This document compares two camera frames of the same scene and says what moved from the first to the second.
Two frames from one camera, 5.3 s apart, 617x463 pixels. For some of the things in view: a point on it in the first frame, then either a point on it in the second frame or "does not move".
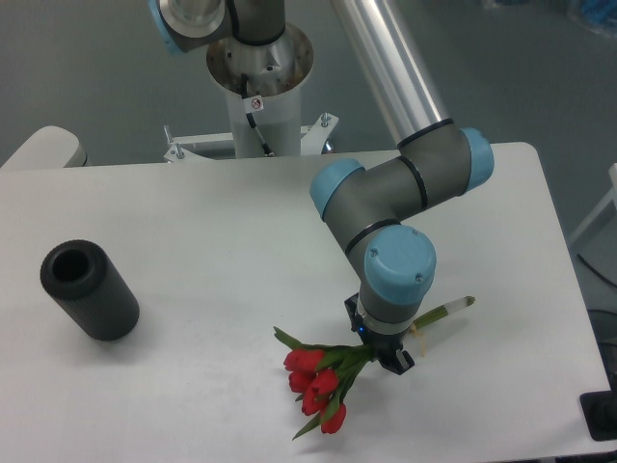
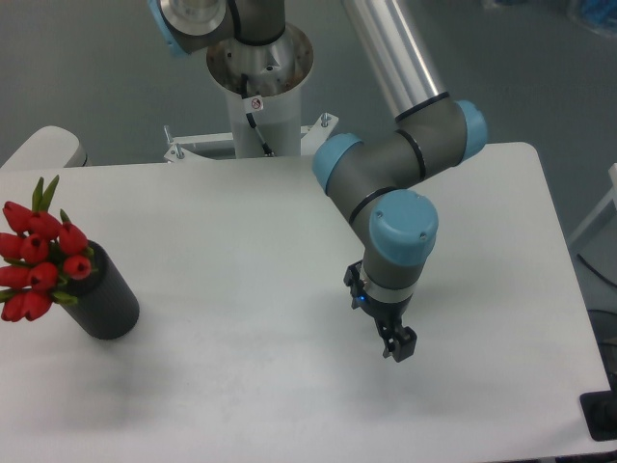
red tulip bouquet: [323, 372] -> [38, 253]
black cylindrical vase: [81, 273] does not move
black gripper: [381, 344] -> [388, 314]
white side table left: [49, 148] does not move
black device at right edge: [600, 412] does not move
